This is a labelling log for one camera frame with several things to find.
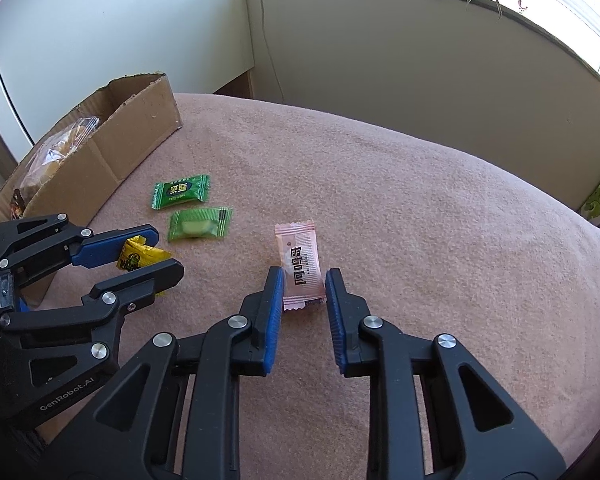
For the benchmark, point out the sliced bread bag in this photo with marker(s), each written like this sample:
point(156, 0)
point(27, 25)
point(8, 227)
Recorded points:
point(55, 160)

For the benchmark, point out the light green wrapped candy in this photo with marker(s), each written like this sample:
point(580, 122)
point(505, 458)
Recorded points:
point(197, 225)

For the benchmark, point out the dark green wrapped candy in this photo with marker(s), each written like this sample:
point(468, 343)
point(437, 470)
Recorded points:
point(180, 191)

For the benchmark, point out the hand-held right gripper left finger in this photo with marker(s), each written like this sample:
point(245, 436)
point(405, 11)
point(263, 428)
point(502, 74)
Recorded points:
point(272, 320)

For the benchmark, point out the pink candy packet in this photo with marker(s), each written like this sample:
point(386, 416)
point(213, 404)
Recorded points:
point(300, 260)

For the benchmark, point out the white cabinet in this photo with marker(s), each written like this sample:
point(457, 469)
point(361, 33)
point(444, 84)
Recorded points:
point(120, 20)

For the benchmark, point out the small brown chocolate bar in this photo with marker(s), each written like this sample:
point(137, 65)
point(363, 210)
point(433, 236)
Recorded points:
point(19, 202)

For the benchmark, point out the brown cardboard box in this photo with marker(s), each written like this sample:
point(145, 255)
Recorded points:
point(125, 125)

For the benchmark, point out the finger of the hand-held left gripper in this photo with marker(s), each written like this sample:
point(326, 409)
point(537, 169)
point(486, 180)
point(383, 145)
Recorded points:
point(110, 247)
point(145, 282)

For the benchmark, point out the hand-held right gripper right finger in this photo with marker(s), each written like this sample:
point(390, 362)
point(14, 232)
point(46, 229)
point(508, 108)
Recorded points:
point(336, 335)

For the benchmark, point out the yellow candy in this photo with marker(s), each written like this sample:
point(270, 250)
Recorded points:
point(137, 257)

